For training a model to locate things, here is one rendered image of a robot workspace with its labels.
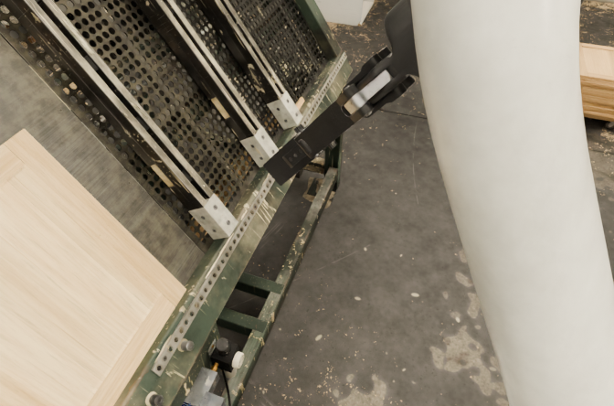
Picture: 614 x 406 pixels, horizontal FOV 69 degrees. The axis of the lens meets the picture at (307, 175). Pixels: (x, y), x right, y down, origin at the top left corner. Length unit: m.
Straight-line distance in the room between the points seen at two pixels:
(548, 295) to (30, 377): 1.03
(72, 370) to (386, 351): 1.42
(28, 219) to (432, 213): 2.14
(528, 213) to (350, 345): 2.03
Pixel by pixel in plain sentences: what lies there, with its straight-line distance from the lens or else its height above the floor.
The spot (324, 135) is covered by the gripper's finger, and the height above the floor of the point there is 1.73.
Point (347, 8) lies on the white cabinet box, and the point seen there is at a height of 0.16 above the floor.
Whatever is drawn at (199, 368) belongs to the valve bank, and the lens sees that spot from 1.35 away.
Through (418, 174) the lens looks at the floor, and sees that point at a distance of 2.95.
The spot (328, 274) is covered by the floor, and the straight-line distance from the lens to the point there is 2.37.
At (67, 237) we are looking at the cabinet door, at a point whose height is 1.17.
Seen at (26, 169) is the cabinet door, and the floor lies 1.31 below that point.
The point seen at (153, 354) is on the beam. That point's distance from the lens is 1.22.
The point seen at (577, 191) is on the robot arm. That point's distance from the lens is 0.19.
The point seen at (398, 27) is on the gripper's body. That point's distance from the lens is 0.35.
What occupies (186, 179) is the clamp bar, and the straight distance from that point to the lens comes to 1.28.
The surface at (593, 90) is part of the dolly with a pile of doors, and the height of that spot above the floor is 0.32.
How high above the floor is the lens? 1.96
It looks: 43 degrees down
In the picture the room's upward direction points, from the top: straight up
